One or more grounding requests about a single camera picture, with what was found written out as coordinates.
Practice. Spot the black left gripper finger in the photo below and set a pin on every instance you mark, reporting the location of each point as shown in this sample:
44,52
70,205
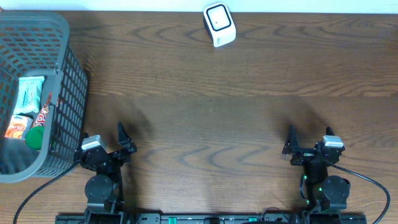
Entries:
85,135
123,139

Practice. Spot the orange tissue packet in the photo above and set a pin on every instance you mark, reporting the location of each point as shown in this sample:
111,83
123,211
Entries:
18,127

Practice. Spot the green lid jar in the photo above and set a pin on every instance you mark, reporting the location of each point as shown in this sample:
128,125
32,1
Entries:
34,137

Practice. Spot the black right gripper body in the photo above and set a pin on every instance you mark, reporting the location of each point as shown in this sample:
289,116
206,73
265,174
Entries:
305,154

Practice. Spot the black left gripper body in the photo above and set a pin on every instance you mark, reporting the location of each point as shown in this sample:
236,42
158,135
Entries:
116,160

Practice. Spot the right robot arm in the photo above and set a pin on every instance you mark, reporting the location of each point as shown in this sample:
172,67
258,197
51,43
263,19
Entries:
326,194

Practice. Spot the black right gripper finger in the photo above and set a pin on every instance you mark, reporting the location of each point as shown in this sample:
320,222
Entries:
329,131
291,145

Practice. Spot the grey plastic mesh basket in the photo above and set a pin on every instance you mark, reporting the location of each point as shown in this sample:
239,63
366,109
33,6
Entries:
36,44

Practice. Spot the white barcode scanner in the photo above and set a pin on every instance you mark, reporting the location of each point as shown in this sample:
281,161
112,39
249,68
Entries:
219,24

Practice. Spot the red Top chocolate bar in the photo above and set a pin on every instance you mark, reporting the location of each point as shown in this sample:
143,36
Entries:
42,116

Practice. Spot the teal snack packet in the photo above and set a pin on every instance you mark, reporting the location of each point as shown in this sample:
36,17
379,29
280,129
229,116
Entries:
29,95

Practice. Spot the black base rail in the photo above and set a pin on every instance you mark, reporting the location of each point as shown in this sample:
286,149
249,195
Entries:
155,218

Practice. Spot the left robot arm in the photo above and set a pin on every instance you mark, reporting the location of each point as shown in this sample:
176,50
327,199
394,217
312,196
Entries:
104,190

